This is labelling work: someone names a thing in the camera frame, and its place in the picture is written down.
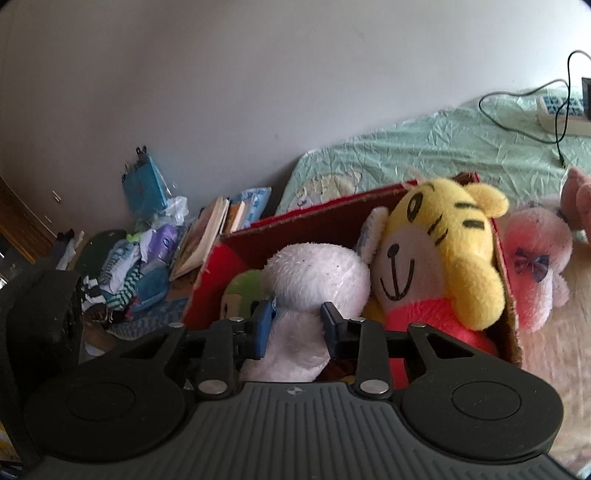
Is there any stack of books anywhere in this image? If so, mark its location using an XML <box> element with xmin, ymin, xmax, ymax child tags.
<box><xmin>169</xmin><ymin>187</ymin><xmax>271</xmax><ymax>281</ymax></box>

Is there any pile of clothes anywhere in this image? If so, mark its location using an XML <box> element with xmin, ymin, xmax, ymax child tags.
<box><xmin>55</xmin><ymin>196</ymin><xmax>191</xmax><ymax>324</ymax></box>

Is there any patterned bed sheet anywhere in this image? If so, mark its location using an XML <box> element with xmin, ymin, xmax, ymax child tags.
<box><xmin>276</xmin><ymin>97</ymin><xmax>590</xmax><ymax>478</ymax></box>

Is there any green plush toy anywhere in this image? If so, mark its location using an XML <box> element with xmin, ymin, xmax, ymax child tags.
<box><xmin>219</xmin><ymin>269</ymin><xmax>264</xmax><ymax>319</ymax></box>

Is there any white power strip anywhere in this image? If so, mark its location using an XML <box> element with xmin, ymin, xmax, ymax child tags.
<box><xmin>536</xmin><ymin>94</ymin><xmax>591</xmax><ymax>137</ymax></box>

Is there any yellow tiger plush toy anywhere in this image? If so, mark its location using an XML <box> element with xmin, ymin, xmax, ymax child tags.
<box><xmin>355</xmin><ymin>177</ymin><xmax>511</xmax><ymax>388</ymax></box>

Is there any blue packaged item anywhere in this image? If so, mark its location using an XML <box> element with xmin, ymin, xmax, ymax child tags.
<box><xmin>121</xmin><ymin>145</ymin><xmax>171</xmax><ymax>220</ymax></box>

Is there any black charger adapter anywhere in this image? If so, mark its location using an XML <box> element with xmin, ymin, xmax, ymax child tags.
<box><xmin>581</xmin><ymin>77</ymin><xmax>591</xmax><ymax>120</ymax></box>

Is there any blue checkered towel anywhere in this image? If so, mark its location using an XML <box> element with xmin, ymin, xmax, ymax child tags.
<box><xmin>107</xmin><ymin>297</ymin><xmax>188</xmax><ymax>341</ymax></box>

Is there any white bunny plush toy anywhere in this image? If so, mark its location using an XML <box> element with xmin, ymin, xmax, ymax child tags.
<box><xmin>239</xmin><ymin>243</ymin><xmax>370</xmax><ymax>383</ymax></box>

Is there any pink white plush toy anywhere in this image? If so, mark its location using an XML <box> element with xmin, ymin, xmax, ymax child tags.
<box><xmin>502</xmin><ymin>206</ymin><xmax>573</xmax><ymax>332</ymax></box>

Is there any red cardboard box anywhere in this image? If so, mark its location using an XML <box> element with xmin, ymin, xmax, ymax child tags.
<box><xmin>183</xmin><ymin>173</ymin><xmax>522</xmax><ymax>365</ymax></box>

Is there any pink bear plush toy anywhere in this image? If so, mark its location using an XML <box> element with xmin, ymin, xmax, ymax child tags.
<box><xmin>560</xmin><ymin>167</ymin><xmax>591</xmax><ymax>238</ymax></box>

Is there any black charger cable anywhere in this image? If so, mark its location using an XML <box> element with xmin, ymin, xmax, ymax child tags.
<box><xmin>476</xmin><ymin>49</ymin><xmax>591</xmax><ymax>168</ymax></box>

